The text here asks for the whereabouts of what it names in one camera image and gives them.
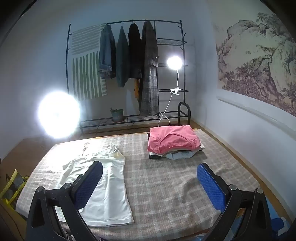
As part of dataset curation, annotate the white tank top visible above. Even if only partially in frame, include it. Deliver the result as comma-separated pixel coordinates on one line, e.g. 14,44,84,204
55,143,134,227

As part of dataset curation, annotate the yellow bag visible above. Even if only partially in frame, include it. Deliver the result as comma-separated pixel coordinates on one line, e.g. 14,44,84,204
0,169,29,207

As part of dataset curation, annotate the landscape wall mural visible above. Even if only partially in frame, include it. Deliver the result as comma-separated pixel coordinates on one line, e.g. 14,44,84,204
212,12,296,116

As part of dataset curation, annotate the stack of folded clothes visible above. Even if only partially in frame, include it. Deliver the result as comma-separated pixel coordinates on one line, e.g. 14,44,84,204
148,126,201,153
149,139,205,161

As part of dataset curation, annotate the black metal clothes rack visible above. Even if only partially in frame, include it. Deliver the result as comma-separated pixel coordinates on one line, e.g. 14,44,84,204
65,20,189,135

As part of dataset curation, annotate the black coat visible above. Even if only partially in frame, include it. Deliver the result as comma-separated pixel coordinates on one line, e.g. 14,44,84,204
128,23,144,79

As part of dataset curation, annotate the beige plaid blanket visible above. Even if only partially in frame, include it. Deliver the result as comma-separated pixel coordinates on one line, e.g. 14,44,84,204
15,128,263,241

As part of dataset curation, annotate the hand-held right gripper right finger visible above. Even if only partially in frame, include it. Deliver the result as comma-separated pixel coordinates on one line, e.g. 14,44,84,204
196,163,272,241

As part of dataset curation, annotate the blue denim jacket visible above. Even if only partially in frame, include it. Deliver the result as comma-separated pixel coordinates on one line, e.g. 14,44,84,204
99,24,116,79

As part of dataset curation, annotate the green striped wall cloth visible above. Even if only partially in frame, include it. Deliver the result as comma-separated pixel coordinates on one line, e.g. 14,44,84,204
65,24,108,101

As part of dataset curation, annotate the small potted plant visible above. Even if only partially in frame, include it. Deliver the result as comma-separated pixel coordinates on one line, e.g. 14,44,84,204
110,107,125,122

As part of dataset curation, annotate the dark green jacket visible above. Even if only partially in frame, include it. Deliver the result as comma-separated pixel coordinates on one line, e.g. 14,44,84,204
115,25,130,88

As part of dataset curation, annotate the ring light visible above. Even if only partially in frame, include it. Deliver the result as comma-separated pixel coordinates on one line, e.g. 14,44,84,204
38,91,81,139

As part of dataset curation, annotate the white clip lamp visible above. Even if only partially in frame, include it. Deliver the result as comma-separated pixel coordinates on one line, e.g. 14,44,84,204
166,56,183,95

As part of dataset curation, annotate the white lamp cable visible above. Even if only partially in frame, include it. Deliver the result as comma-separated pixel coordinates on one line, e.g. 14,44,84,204
158,91,173,127

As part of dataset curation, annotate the white wall rail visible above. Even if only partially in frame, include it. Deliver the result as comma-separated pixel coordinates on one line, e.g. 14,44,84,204
216,95,296,135

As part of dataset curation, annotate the grey plaid coat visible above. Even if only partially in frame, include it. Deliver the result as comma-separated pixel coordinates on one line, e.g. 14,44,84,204
139,21,160,116

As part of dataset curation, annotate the black bed frame rail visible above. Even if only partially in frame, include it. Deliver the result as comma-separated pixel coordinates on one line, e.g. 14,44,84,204
178,102,191,126

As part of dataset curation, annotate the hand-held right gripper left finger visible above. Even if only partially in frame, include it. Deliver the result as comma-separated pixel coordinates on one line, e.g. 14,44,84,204
25,161,103,241

